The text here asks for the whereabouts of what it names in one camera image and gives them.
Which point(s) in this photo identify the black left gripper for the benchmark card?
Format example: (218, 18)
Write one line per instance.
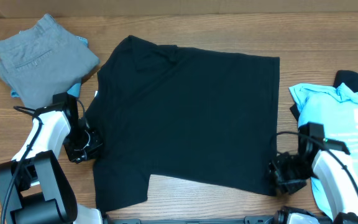
(74, 155)

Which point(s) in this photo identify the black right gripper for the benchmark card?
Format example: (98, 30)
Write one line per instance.
(286, 186)

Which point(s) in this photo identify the black t-shirt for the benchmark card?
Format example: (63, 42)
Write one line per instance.
(182, 112)

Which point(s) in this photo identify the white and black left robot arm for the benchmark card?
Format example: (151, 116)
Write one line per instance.
(33, 186)

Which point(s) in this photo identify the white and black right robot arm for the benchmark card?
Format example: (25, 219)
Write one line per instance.
(327, 159)

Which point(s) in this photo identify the folded blue garment under trousers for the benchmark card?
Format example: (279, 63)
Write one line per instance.
(75, 89)

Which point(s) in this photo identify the dark garment under blue shirt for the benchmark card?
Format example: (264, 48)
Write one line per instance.
(356, 81)

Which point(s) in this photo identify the light blue t-shirt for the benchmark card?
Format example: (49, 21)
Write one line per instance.
(335, 108)

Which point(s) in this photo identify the folded grey trousers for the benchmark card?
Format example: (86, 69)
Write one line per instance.
(44, 60)

